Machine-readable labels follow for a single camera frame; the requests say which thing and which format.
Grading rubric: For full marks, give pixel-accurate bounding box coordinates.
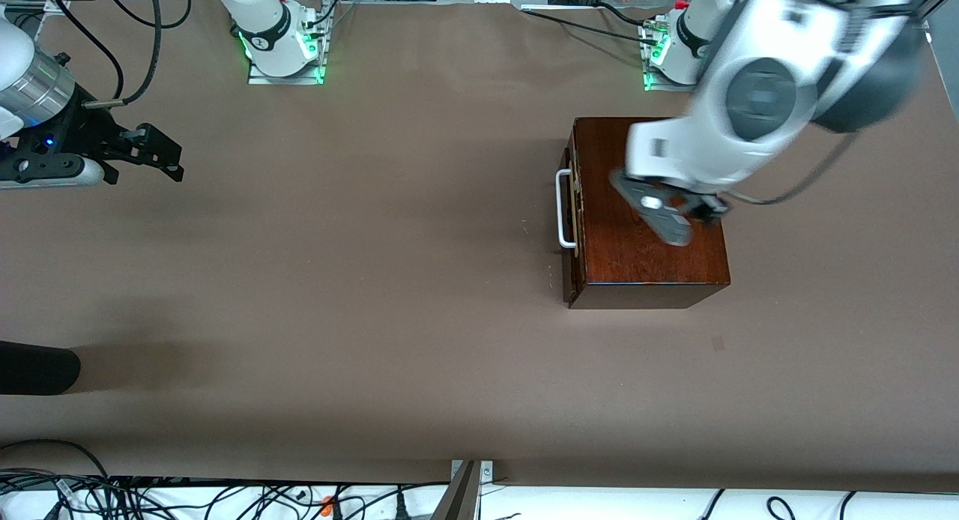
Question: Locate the wooden drawer with white handle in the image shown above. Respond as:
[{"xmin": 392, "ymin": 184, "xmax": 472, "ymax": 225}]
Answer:
[{"xmin": 555, "ymin": 127, "xmax": 586, "ymax": 305}]

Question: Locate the dark brown wooden cabinet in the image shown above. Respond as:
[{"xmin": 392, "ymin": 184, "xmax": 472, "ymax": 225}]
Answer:
[{"xmin": 567, "ymin": 117, "xmax": 732, "ymax": 310}]

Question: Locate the black cylinder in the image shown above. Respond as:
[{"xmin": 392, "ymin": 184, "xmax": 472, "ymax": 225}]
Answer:
[{"xmin": 0, "ymin": 340, "xmax": 82, "ymax": 396}]

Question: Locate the brown paper table cover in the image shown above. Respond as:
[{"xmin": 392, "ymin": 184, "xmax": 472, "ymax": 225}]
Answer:
[{"xmin": 0, "ymin": 0, "xmax": 959, "ymax": 487}]

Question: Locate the black cable with metal plug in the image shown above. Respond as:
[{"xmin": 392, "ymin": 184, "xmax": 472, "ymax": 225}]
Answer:
[{"xmin": 82, "ymin": 0, "xmax": 165, "ymax": 109}]

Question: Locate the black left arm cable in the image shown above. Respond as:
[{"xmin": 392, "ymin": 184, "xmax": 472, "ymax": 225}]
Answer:
[{"xmin": 729, "ymin": 130, "xmax": 862, "ymax": 207}]

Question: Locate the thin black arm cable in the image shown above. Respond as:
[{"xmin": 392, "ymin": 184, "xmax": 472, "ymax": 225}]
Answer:
[
  {"xmin": 54, "ymin": 0, "xmax": 126, "ymax": 94},
  {"xmin": 111, "ymin": 0, "xmax": 193, "ymax": 28}
]

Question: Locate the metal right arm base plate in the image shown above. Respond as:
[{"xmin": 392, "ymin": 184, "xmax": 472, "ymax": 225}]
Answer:
[{"xmin": 247, "ymin": 54, "xmax": 327, "ymax": 86}]

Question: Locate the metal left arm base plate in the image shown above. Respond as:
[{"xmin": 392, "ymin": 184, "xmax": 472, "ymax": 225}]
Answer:
[{"xmin": 642, "ymin": 64, "xmax": 701, "ymax": 93}]

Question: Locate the black table cable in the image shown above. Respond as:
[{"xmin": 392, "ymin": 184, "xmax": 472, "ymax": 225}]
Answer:
[
  {"xmin": 596, "ymin": 1, "xmax": 656, "ymax": 26},
  {"xmin": 521, "ymin": 7, "xmax": 649, "ymax": 43}
]

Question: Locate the black base cable bundle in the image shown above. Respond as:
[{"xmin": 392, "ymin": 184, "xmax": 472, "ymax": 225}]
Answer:
[{"xmin": 296, "ymin": 0, "xmax": 362, "ymax": 41}]

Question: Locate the black looped floor cable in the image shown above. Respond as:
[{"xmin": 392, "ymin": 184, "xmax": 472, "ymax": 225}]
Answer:
[{"xmin": 0, "ymin": 439, "xmax": 113, "ymax": 498}]

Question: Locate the metal frame post with bracket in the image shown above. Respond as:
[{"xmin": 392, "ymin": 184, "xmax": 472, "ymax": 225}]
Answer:
[{"xmin": 431, "ymin": 459, "xmax": 495, "ymax": 520}]

